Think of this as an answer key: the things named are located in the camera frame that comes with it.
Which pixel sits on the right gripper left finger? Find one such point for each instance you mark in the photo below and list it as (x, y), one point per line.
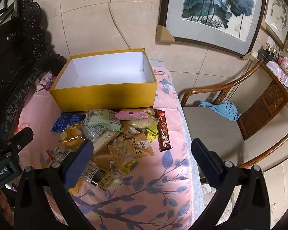
(32, 208)

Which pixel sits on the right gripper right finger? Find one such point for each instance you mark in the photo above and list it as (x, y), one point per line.
(252, 208)

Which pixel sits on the brown chocolate wafer bar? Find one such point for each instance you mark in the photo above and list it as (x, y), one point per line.
(163, 136)

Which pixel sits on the dark label snack packet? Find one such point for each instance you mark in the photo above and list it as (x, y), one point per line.
(99, 178)

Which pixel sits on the blue snack packet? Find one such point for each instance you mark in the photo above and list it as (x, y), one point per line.
(65, 120)

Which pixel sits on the pink snack packet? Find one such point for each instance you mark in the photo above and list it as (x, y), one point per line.
(131, 114)

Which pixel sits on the yellow green snack packet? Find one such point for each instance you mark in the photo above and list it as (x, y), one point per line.
(152, 129)

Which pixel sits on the tan cracker snack bag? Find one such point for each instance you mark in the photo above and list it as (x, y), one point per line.
(125, 153)

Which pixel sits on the pink floral tablecloth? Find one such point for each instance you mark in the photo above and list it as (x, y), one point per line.
(162, 191)

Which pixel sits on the blue cloth on chair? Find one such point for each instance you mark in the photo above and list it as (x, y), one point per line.
(225, 109)

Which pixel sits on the wooden armchair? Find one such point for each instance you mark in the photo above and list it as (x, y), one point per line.
(269, 104)

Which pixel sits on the dark carved wooden furniture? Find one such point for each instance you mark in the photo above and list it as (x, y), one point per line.
(24, 55)

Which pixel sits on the cluttered side table items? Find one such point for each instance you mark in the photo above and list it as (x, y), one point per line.
(276, 62)

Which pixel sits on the yellow cardboard box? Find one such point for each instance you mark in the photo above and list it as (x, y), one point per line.
(113, 79)

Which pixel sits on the cardboard corner protector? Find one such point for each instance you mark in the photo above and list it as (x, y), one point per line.
(163, 35)

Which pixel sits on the large framed lotus painting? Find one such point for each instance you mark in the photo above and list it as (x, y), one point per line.
(227, 25)

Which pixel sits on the small framed painting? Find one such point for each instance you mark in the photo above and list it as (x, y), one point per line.
(275, 22)

